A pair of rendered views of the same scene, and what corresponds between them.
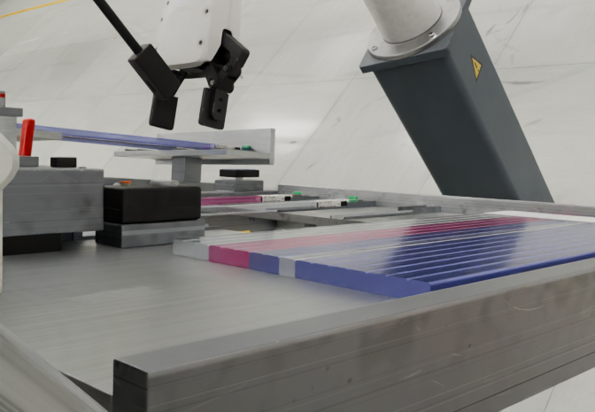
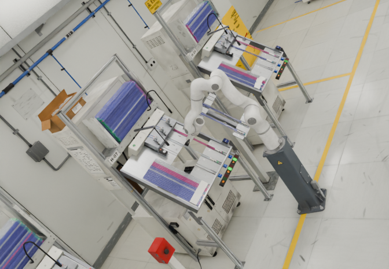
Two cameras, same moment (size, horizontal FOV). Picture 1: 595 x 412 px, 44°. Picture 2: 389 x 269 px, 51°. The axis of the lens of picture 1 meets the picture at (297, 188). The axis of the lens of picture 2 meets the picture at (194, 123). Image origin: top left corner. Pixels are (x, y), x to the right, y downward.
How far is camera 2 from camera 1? 3.31 m
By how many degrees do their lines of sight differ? 71
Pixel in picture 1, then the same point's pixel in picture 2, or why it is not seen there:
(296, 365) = (126, 174)
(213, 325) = (132, 169)
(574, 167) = (347, 201)
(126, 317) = (132, 164)
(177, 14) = not seen: hidden behind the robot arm
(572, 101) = (381, 191)
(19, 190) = (151, 146)
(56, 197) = (154, 147)
